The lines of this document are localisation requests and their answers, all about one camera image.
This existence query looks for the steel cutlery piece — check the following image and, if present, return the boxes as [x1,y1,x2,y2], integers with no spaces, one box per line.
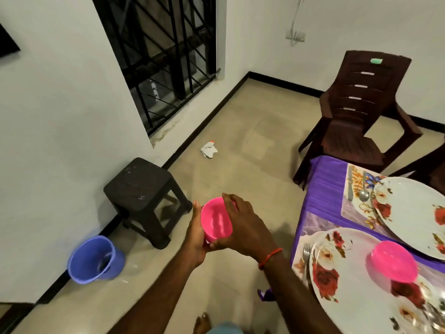
[423,297,445,326]
[301,242,314,267]

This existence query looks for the person's left forearm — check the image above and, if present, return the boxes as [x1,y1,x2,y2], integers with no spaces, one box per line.
[108,259,207,334]

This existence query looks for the person's left hand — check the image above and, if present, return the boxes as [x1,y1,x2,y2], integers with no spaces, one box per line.
[178,200,214,270]

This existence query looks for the black stool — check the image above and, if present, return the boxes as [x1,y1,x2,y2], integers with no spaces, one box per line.
[103,158,194,250]

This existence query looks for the crumpled white paper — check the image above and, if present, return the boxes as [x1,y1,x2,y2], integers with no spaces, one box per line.
[200,141,219,160]

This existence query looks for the red wrist thread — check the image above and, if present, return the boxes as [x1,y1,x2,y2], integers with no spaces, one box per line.
[258,247,285,270]

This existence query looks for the person's teal t-shirt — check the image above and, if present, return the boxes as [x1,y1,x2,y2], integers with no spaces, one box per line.
[207,323,246,334]

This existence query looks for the person's left foot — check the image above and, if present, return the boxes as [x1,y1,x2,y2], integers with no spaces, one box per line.
[193,313,212,334]

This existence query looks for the white floral plate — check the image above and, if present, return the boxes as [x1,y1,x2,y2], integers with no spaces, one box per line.
[309,227,445,334]
[372,176,445,261]

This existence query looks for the dark framed wall painting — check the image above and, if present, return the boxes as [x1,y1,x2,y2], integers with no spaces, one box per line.
[0,23,21,58]

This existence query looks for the blue plastic bucket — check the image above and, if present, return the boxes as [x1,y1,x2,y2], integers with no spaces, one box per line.
[67,235,127,286]

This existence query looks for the pink plastic bowl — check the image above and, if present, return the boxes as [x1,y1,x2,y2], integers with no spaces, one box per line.
[369,240,420,284]

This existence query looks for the steel table knife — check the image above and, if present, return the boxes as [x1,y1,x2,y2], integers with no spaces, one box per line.
[345,169,356,203]

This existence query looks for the purple tablecloth table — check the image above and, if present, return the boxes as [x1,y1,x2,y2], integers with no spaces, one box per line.
[257,155,445,334]

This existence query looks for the person's right forearm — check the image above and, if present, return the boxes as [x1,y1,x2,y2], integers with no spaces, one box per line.
[261,252,343,334]

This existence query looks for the person's right hand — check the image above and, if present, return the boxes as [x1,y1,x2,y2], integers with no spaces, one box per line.
[209,193,280,263]

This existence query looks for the black metal grille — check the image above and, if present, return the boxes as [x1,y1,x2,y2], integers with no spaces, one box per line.
[92,0,222,136]

